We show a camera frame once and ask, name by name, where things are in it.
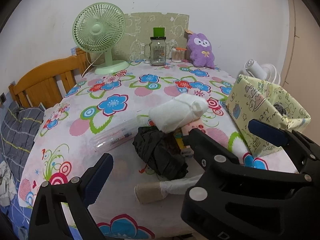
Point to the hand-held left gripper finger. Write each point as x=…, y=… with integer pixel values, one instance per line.
x=98, y=177

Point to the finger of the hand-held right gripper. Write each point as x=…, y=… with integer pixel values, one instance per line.
x=200, y=142
x=267, y=132

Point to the cartoon printed packet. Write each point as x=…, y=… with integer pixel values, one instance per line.
x=195, y=126

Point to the white towel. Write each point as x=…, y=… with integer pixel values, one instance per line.
x=175, y=112

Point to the black crumpled bag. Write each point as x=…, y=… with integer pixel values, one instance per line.
x=160, y=152

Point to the clear plastic pen pouch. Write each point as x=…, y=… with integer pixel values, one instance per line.
x=112, y=137

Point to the floral printed cloth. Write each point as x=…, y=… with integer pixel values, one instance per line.
x=82, y=135

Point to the beige rolled cloth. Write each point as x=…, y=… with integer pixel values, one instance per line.
x=150, y=192

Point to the white fan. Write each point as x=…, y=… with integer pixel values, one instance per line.
x=267, y=71

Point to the cotton swab container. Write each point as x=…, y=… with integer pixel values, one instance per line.
x=178, y=55

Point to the grey plaid pillow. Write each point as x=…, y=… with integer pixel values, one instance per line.
x=17, y=135

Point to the purple plush toy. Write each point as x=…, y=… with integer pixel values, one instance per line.
x=201, y=50

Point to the white crumpled cloth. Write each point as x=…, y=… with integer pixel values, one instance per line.
x=6, y=185

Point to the beige door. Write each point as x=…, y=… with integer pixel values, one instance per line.
x=305, y=42

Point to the glass jar mug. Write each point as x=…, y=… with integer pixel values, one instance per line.
x=158, y=52

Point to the wooden bed headboard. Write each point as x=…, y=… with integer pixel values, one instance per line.
x=45, y=80

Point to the green cylinder cup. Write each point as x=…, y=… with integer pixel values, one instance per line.
x=159, y=32

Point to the green desk fan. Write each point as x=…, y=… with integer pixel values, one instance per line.
x=98, y=27

